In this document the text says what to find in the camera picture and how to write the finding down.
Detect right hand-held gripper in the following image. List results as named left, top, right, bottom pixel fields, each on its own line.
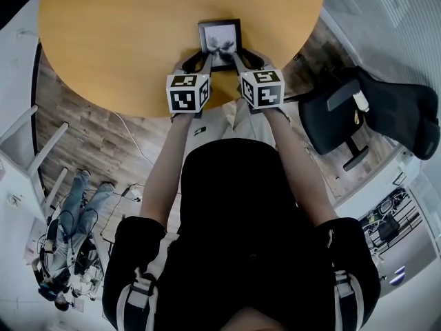
left=232, top=48, right=290, bottom=120

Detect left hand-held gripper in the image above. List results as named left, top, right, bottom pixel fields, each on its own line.
left=166, top=50, right=214, bottom=119

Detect black framed picture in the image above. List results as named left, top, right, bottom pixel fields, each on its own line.
left=197, top=18, right=243, bottom=73

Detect person's left forearm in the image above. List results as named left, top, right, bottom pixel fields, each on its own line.
left=139, top=114, right=194, bottom=229

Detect person's right forearm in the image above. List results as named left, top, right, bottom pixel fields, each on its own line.
left=263, top=108, right=341, bottom=228

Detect round wooden table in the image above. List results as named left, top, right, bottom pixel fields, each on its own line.
left=37, top=0, right=327, bottom=119

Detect person's beige trousers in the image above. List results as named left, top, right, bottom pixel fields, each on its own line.
left=187, top=99, right=277, bottom=148

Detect white plastic bottle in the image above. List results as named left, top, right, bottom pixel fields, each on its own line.
left=352, top=89, right=371, bottom=113

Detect grey window blinds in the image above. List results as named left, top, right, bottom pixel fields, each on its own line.
left=323, top=0, right=441, bottom=81

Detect black office chair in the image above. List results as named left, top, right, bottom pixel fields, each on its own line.
left=297, top=66, right=441, bottom=172

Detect person's black top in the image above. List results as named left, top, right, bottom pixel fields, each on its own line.
left=101, top=137, right=382, bottom=331

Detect white floor cable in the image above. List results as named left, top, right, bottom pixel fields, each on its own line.
left=112, top=111, right=156, bottom=168

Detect black floor cable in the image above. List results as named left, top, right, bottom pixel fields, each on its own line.
left=99, top=182, right=146, bottom=238

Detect white harness strap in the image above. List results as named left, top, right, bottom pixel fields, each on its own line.
left=326, top=228, right=367, bottom=331
left=116, top=232, right=181, bottom=331

